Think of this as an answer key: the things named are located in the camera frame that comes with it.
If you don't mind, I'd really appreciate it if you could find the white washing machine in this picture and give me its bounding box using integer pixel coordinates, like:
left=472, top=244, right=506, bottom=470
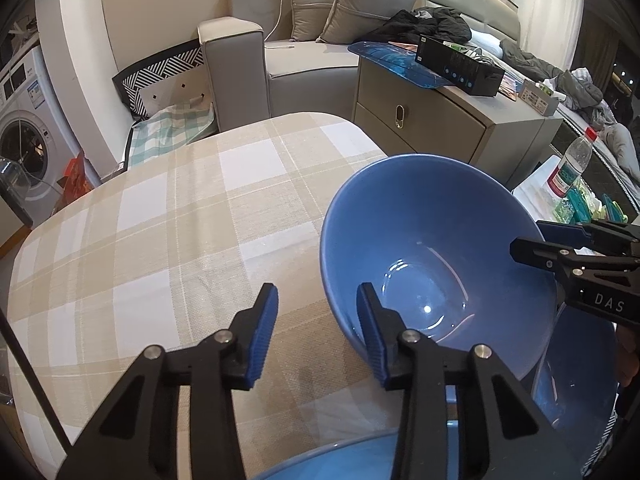
left=1, top=46, right=78, bottom=226

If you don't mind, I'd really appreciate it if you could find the checked beige tablecloth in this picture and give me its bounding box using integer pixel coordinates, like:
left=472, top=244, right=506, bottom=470
left=6, top=113, right=401, bottom=475

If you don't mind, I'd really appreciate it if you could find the grey sofa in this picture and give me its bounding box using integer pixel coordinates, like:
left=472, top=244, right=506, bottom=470
left=198, top=0, right=521, bottom=131

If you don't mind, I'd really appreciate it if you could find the person's right hand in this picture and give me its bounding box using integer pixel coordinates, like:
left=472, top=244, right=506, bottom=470
left=616, top=325, right=639, bottom=388

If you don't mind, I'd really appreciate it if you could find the grey side cabinet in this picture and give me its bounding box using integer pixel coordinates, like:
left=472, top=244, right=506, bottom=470
left=352, top=58, right=563, bottom=190

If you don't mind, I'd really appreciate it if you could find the clear plastic water bottle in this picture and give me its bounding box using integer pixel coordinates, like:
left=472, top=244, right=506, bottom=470
left=547, top=127, right=598, bottom=198

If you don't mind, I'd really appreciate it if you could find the blue bowl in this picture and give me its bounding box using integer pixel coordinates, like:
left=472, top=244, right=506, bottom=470
left=320, top=154, right=556, bottom=378
left=249, top=426, right=461, bottom=480
left=532, top=306, right=617, bottom=455

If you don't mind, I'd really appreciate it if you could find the grey cushion right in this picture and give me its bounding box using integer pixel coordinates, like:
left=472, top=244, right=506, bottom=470
left=317, top=0, right=416, bottom=44

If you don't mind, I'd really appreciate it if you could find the blue bowl back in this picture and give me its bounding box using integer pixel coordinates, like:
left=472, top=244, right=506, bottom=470
left=532, top=306, right=617, bottom=455

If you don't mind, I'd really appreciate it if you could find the black patterned chair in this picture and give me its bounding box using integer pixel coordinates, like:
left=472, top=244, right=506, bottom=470
left=112, top=39, right=218, bottom=169

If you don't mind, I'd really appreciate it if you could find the black clothes pile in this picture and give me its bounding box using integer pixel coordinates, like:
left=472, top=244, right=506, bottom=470
left=354, top=6, right=472, bottom=44

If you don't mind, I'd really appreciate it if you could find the black rectangular box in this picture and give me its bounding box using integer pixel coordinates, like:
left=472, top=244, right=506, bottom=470
left=416, top=36, right=504, bottom=96

